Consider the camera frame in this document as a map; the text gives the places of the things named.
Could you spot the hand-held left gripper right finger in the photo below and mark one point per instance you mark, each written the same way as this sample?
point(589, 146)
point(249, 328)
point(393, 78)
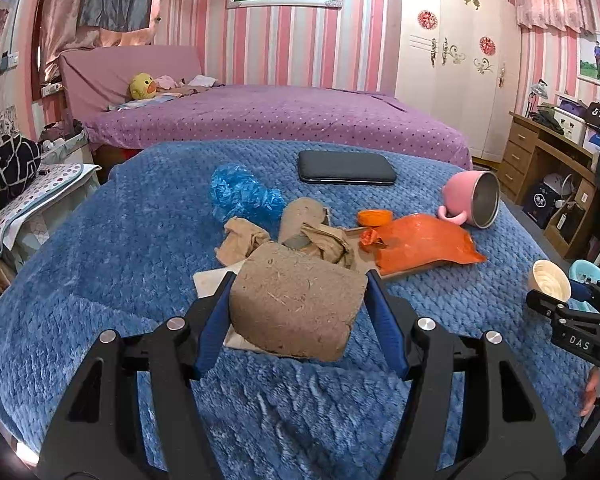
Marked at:
point(387, 325)

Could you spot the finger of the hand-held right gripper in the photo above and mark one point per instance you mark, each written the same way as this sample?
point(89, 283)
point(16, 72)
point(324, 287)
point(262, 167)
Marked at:
point(582, 291)
point(547, 302)

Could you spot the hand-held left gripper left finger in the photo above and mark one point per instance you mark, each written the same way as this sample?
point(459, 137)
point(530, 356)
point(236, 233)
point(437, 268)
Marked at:
point(215, 325)

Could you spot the white paper cup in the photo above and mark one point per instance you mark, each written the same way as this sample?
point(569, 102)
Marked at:
point(550, 280)

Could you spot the orange plastic wrapper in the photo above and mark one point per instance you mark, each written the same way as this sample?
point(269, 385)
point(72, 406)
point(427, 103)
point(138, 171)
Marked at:
point(425, 245)

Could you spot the wide brown cardboard tube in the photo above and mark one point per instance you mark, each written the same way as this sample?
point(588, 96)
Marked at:
point(300, 300)

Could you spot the notched brown cardboard tube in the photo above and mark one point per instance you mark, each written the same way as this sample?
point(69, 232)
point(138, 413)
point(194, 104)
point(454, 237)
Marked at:
point(300, 220)

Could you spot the person's right hand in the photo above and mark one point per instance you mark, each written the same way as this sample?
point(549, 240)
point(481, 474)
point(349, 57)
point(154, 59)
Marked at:
point(592, 392)

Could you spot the light blue plastic bin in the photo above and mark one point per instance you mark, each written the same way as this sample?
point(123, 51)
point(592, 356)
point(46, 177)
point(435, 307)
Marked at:
point(590, 271)

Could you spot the white paper card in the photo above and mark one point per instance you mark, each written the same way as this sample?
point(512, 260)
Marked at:
point(210, 282)

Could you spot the beige phone case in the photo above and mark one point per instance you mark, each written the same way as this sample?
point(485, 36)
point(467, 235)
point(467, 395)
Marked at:
point(365, 261)

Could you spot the orange crumpled plastic scrap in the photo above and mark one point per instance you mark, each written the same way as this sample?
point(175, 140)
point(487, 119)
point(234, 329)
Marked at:
point(370, 239)

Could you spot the crumpled brown paper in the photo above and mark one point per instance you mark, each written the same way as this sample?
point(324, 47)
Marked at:
point(242, 240)

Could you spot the dark blue paper bag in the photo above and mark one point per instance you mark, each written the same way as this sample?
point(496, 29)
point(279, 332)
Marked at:
point(542, 205)

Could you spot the beige crumpled stocking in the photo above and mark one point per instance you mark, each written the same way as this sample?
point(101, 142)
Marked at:
point(332, 247)

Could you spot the blue fleece blanket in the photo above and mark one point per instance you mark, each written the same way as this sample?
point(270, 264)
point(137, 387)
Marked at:
point(130, 260)

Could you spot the small white fan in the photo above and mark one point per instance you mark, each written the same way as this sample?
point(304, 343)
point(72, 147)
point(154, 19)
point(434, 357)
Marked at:
point(560, 185)

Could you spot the orange bottle cap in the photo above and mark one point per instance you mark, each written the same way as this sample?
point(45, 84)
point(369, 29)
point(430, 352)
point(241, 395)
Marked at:
point(375, 217)

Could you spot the blue crumpled plastic bag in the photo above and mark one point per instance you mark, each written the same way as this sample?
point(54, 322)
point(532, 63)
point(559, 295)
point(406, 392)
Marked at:
point(242, 192)

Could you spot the pink steel-lined mug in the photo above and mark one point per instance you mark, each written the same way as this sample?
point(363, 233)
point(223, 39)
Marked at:
point(462, 195)

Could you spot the wooden desk with drawers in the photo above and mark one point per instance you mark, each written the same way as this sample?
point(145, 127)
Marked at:
point(522, 155)

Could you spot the black flat case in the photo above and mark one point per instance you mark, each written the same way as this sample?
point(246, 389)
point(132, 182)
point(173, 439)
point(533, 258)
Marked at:
point(345, 167)

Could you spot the white storage box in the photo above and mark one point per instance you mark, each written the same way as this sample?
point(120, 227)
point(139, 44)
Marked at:
point(570, 120)

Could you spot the black bag with white print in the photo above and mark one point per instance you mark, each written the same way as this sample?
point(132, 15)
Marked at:
point(595, 115)

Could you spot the desk lamp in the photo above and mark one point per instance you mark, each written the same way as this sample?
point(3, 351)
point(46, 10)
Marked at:
point(537, 92)

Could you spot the polka dot cloth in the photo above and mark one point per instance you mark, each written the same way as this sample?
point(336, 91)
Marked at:
point(45, 190)

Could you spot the purple bed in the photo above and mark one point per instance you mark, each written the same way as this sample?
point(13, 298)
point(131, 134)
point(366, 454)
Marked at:
point(280, 115)

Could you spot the white decorated wardrobe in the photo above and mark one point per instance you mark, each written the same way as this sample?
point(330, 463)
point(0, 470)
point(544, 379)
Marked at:
point(455, 95)

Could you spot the light blue pillow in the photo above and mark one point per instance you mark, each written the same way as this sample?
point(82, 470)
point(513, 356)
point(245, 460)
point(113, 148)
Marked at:
point(140, 102)

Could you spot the white folded cloth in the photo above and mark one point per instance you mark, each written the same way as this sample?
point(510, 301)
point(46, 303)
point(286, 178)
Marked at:
point(201, 80)

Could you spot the pink plush toy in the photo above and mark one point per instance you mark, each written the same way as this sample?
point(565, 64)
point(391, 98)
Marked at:
point(167, 82)

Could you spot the yellow duck plush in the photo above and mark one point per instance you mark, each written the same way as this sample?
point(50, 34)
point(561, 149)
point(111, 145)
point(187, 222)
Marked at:
point(142, 86)

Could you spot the black and white patterned cloth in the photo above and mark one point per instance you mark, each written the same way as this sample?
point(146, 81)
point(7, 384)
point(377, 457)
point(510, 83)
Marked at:
point(15, 165)

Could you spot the pink covered headboard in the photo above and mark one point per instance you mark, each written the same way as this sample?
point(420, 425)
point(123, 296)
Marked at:
point(100, 75)

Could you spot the white power strip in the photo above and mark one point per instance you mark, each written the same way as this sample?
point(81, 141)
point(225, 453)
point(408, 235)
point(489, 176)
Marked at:
point(51, 90)

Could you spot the pink patterned window curtain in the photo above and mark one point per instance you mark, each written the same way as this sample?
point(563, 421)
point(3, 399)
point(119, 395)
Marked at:
point(552, 2)

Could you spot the pink satin curtain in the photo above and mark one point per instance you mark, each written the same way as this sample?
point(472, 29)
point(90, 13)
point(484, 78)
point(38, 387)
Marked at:
point(62, 10)

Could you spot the wall poster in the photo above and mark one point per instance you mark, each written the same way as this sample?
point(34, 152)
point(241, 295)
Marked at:
point(597, 60)

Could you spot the wall socket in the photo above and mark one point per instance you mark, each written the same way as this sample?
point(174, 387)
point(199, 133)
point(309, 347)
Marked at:
point(11, 60)

